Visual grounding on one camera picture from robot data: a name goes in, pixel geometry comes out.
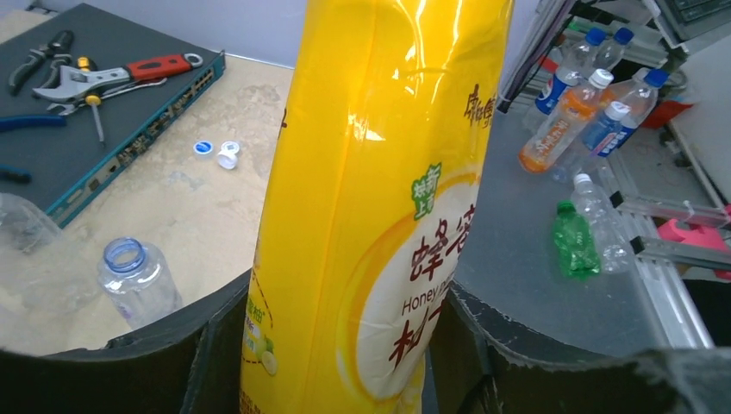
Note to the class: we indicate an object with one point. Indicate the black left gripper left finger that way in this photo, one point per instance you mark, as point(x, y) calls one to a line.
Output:
point(187, 362)

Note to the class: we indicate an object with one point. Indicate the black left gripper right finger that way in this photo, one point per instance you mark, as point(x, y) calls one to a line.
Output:
point(485, 362)

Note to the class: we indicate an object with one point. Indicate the small clear water bottle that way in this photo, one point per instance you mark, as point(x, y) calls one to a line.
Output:
point(135, 277)

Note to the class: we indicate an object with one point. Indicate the white Ganten bottle cap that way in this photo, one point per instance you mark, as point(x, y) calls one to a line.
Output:
point(227, 160)

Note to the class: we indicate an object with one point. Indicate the blue Pocari Sweat cap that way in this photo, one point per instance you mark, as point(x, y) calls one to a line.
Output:
point(203, 149)

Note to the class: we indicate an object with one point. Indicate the clear bottle blue cap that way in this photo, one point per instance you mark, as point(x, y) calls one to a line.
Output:
point(24, 227)
point(640, 94)

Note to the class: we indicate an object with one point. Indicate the yellow juice bottle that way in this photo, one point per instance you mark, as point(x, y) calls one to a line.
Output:
point(370, 200)

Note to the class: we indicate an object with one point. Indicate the white QR bottle cap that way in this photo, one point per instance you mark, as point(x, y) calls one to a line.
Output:
point(232, 147)

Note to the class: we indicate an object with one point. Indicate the green plastic bottle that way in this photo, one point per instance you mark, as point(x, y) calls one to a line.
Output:
point(578, 257)

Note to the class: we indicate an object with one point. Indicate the clear bottle white cap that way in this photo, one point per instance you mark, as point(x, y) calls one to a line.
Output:
point(594, 206)

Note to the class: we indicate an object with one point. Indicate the orange drink bottle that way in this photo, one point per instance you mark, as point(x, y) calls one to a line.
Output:
point(574, 110)

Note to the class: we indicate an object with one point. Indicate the blue label bottle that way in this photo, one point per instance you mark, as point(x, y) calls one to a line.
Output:
point(584, 148)

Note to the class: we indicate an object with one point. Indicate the pink plastic object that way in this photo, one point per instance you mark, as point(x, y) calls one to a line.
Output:
point(695, 235)

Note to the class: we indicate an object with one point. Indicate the adjustable wrench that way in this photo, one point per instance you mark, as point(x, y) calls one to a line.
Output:
point(75, 84)

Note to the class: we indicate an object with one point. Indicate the dark network switch box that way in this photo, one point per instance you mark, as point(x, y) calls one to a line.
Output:
point(69, 165)

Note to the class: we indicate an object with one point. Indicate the blue handled pliers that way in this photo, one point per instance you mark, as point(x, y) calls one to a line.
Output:
point(21, 131)

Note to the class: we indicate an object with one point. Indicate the red handled tool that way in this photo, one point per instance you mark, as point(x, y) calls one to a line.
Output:
point(163, 66)

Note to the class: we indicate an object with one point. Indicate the black handled cutters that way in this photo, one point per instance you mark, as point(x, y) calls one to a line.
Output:
point(57, 51)

